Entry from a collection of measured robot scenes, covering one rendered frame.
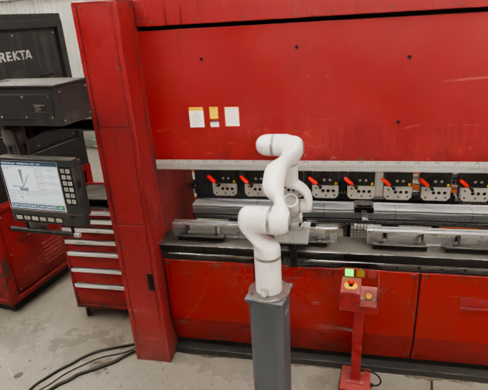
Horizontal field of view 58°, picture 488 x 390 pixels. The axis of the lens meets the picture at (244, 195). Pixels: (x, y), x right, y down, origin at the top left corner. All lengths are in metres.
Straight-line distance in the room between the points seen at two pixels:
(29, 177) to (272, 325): 1.40
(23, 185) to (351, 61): 1.79
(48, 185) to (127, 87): 0.65
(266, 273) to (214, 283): 0.97
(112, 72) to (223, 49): 0.60
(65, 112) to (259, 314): 1.30
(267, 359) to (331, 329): 0.83
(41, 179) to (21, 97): 0.41
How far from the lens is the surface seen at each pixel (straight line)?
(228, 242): 2.78
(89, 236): 3.43
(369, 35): 2.42
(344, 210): 2.95
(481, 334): 3.06
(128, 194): 2.68
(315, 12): 2.40
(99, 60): 2.53
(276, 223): 1.84
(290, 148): 2.02
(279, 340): 2.15
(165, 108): 2.65
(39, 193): 2.46
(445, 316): 2.94
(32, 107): 2.34
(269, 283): 2.00
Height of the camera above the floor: 2.19
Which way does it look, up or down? 22 degrees down
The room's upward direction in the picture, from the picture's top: 4 degrees counter-clockwise
